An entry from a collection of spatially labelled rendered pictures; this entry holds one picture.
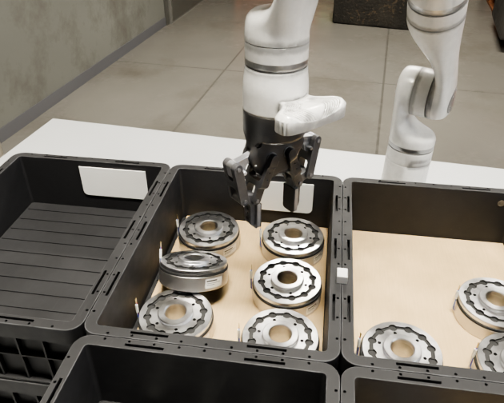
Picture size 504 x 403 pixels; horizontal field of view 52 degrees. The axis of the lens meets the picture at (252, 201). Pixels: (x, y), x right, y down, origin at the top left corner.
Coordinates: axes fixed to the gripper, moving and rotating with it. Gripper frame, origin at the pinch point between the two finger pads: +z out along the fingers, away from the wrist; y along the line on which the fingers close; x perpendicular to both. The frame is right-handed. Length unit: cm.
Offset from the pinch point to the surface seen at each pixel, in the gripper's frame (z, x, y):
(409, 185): 7.5, 0.0, -29.4
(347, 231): 7.5, 2.9, -11.9
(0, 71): 62, -269, -23
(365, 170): 30, -33, -59
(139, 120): 99, -239, -89
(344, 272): 6.4, 9.9, -4.0
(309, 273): 14.6, 0.6, -7.1
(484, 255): 17.5, 12.6, -35.9
